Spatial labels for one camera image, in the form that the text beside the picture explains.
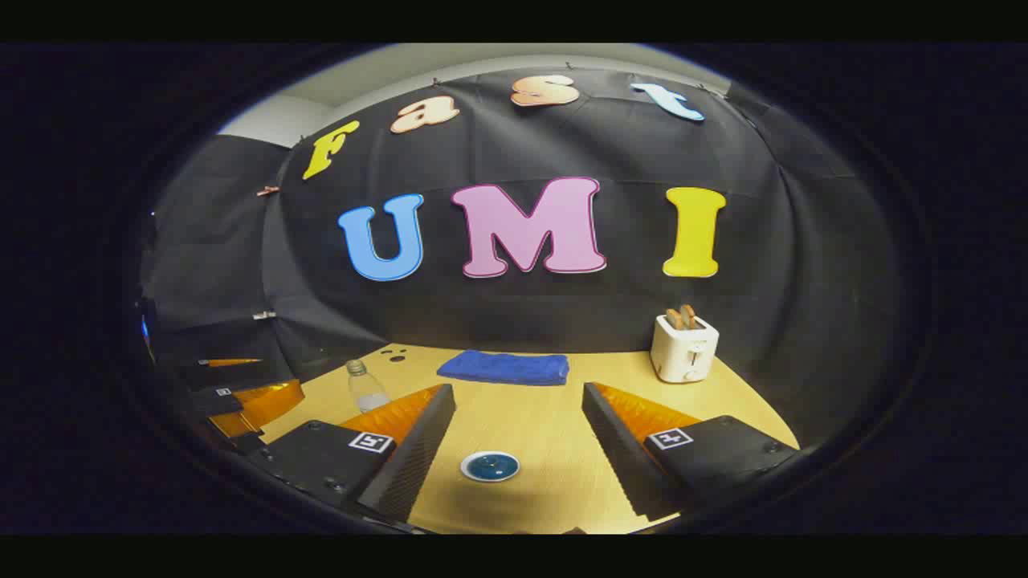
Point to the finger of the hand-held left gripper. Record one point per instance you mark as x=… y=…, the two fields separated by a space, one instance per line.
x=257 y=405
x=237 y=376

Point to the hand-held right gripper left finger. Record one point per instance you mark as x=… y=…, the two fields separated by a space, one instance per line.
x=418 y=449

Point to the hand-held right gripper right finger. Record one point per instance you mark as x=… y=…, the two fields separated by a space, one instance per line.
x=618 y=449

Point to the clear plastic water bottle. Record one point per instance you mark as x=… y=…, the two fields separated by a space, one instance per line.
x=368 y=393

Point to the white toaster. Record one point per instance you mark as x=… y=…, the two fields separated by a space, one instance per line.
x=683 y=353

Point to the blue folded towel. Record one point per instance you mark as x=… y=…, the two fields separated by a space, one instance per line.
x=506 y=368

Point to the brown toast slice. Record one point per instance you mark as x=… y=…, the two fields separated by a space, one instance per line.
x=674 y=319
x=689 y=315

